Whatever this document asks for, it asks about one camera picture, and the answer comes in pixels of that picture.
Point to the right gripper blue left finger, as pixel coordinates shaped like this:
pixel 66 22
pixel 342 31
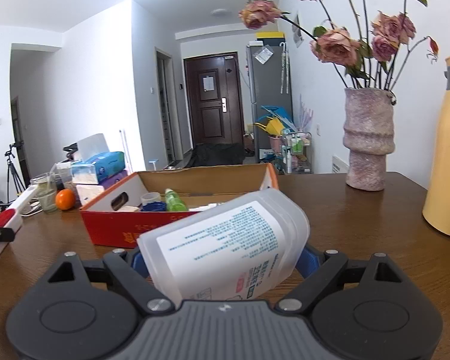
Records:
pixel 132 284

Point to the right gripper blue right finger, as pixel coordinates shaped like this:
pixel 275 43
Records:
pixel 322 276

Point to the blue gear lid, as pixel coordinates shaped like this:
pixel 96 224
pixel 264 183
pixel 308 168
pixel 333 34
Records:
pixel 154 207

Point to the green spray bottle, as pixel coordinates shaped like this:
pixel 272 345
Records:
pixel 174 202

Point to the white pill bottle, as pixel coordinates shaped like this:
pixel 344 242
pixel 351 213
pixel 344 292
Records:
pixel 234 252

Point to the beige cube adapter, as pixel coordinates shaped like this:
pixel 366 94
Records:
pixel 129 208

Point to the white spray bottle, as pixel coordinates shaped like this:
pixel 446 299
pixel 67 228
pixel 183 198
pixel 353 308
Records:
pixel 204 207

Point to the glass cup with straw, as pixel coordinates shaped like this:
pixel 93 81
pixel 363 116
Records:
pixel 46 191

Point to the red cardboard box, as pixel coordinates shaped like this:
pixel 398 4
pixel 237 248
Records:
pixel 196 186

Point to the orange fruit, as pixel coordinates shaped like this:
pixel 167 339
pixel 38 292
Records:
pixel 65 200

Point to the clear food container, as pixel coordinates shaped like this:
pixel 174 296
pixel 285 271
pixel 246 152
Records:
pixel 63 176

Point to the purple tissue pack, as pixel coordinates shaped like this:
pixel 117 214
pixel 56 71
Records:
pixel 87 192

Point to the blue tissue pack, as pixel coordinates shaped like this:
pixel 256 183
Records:
pixel 97 163

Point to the pink textured vase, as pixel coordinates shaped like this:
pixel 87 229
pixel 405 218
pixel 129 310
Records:
pixel 369 136

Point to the dark brown door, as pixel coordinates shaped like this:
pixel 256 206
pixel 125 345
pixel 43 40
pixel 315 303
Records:
pixel 214 98

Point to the grey refrigerator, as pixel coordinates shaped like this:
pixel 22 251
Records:
pixel 264 58

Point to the yellow box on fridge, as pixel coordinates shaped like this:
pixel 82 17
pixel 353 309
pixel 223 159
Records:
pixel 270 35

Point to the black camera tripod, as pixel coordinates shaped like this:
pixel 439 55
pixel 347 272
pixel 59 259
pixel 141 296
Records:
pixel 12 174

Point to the metal wire rack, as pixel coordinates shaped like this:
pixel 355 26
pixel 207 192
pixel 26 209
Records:
pixel 296 152

